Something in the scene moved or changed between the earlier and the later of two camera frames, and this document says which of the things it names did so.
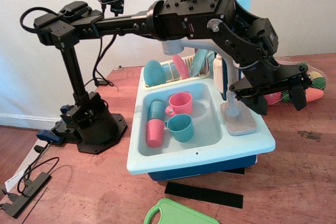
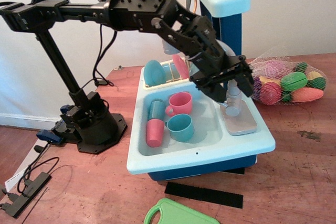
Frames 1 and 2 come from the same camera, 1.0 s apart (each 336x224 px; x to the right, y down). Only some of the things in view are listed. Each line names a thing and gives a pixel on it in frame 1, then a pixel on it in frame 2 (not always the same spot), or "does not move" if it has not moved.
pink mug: (180, 103) does not move
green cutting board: (173, 212) does not move
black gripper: (264, 76) → (217, 66)
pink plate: (181, 66) does not move
